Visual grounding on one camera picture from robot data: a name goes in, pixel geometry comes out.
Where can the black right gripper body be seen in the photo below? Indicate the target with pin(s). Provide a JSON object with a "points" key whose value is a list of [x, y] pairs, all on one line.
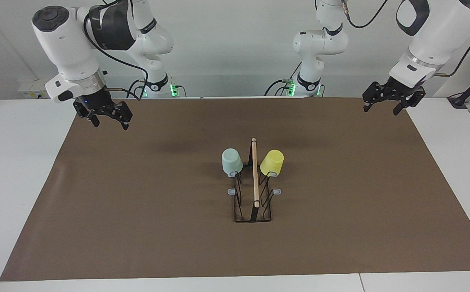
{"points": [[95, 103]]}

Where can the pale green plastic cup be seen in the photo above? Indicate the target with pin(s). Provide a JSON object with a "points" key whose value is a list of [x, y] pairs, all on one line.
{"points": [[231, 162]]}

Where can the white wall socket box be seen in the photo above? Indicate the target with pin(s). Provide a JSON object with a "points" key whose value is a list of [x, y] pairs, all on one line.
{"points": [[36, 87]]}

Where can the yellow plastic cup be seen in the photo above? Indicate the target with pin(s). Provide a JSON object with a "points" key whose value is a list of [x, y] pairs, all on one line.
{"points": [[272, 162]]}

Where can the brown table mat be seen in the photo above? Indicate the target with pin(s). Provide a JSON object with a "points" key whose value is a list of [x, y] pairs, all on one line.
{"points": [[137, 227]]}

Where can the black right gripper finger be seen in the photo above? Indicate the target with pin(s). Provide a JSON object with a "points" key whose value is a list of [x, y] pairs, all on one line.
{"points": [[124, 113], [94, 119]]}

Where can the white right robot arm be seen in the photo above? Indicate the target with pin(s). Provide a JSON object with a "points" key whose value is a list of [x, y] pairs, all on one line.
{"points": [[68, 44]]}

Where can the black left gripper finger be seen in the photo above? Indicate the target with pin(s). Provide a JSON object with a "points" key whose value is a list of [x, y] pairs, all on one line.
{"points": [[411, 101], [375, 94]]}

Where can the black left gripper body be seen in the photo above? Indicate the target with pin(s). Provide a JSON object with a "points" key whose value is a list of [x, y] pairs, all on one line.
{"points": [[401, 90]]}

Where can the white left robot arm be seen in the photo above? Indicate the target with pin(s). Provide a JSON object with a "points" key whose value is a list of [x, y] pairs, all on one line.
{"points": [[434, 36]]}

